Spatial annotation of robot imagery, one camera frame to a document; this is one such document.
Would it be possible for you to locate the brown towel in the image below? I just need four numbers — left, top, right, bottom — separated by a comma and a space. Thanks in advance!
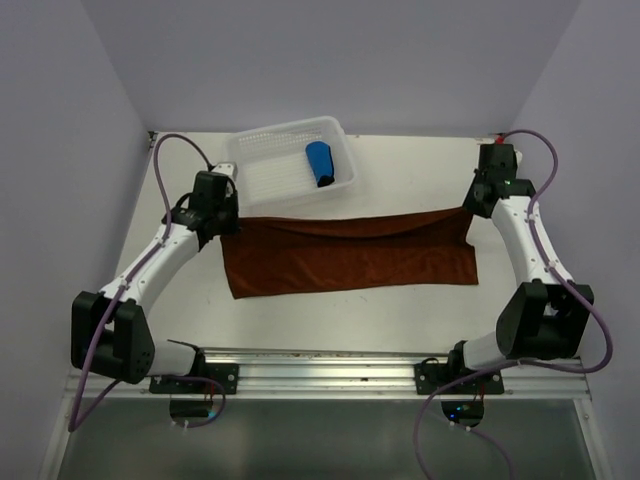
221, 207, 478, 299

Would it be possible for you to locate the white plastic basket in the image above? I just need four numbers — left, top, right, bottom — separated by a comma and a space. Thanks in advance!
223, 116, 358, 214

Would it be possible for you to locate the blue and grey towel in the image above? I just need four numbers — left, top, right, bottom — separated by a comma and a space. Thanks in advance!
305, 141, 335, 188

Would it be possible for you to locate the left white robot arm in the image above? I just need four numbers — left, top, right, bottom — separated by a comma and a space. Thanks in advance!
71, 163, 239, 393

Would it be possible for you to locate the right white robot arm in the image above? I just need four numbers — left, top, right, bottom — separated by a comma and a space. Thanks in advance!
445, 143, 594, 393

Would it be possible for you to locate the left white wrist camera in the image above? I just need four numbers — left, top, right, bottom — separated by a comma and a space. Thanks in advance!
211, 162, 238, 182

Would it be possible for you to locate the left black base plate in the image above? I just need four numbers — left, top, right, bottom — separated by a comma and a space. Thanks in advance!
149, 362, 240, 395

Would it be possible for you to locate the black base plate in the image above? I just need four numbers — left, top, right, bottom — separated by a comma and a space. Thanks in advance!
149, 362, 240, 395
413, 357, 505, 395

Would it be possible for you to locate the aluminium rail frame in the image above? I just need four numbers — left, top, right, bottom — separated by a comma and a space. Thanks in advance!
37, 130, 614, 480

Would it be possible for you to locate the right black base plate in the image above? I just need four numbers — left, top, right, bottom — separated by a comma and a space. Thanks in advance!
413, 357, 505, 395

